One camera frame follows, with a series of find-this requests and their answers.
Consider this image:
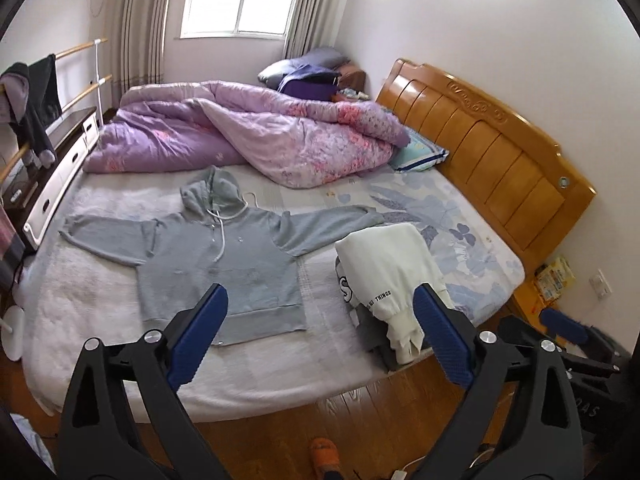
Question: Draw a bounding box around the white garment pile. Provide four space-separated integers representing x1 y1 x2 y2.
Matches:
334 223 456 366

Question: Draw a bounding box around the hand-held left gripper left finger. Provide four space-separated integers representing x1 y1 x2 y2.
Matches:
59 282 230 480

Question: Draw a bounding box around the grey hoodie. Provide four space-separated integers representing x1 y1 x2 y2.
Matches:
59 165 386 347

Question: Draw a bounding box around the pale cloth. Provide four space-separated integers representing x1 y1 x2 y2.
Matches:
7 412 55 476

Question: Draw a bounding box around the purple floral quilt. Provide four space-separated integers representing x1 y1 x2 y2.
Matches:
82 80 413 190

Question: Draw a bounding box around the orange slipper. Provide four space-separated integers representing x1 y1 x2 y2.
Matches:
307 437 341 480

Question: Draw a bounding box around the yellow packet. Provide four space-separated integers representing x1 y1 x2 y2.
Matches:
534 256 573 303

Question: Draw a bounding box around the lilac grey garment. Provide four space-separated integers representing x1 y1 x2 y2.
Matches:
0 71 25 125

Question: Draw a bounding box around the grey striped curtain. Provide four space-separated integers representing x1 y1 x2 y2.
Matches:
112 0 196 96
282 0 351 61

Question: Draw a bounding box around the wall socket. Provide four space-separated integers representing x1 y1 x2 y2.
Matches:
590 270 613 297

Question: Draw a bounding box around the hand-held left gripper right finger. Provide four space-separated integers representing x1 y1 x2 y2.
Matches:
412 282 585 480

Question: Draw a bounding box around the wooden headboard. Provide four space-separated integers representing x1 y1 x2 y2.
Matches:
375 58 597 266

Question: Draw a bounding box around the blue edged pillow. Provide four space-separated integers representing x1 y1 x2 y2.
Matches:
389 127 450 173

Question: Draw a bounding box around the bed with floral sheet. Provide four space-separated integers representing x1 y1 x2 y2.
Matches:
22 160 526 423

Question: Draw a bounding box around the wooden clothes rail rack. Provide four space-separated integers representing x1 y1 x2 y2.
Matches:
0 37 113 186

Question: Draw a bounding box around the dark hanging jacket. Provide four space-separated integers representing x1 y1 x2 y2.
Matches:
0 54 63 168

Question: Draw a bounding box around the dark grey garment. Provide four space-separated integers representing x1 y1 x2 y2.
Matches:
352 305 431 373

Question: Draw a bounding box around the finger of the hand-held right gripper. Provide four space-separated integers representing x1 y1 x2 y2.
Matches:
539 306 629 364
499 314 622 379

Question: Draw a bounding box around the dark purple cloth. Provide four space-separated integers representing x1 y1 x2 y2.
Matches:
277 70 341 101

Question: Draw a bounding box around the white black tv cabinet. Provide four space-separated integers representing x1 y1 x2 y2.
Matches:
0 106 103 253

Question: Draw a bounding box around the blue grey bedding roll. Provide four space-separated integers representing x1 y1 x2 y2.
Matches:
257 47 351 86

